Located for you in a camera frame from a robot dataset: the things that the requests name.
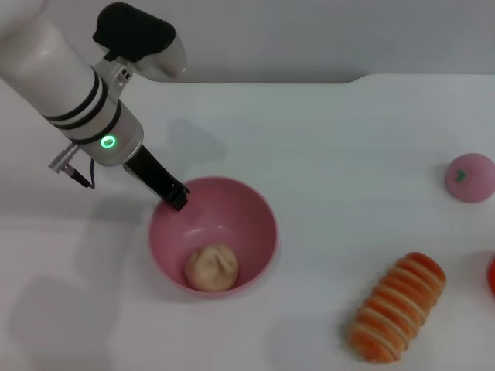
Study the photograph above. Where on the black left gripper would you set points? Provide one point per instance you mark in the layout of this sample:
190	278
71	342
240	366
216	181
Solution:
149	172

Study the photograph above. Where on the pink plastic bowl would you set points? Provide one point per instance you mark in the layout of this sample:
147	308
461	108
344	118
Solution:
232	216

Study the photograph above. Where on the beige egg yolk pastry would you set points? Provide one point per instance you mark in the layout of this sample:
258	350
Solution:
212	267

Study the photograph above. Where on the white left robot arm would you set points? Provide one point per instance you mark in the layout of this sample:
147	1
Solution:
58	77

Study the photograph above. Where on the pink dome pastry green mark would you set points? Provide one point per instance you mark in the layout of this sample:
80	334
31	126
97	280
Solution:
473	179

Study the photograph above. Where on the silver cylindrical connector plug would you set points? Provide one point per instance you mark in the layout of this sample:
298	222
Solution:
62	159

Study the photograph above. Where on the orange white striped bread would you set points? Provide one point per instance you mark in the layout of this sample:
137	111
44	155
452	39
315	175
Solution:
398	309

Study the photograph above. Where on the red round object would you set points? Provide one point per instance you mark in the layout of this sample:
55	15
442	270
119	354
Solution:
491	274

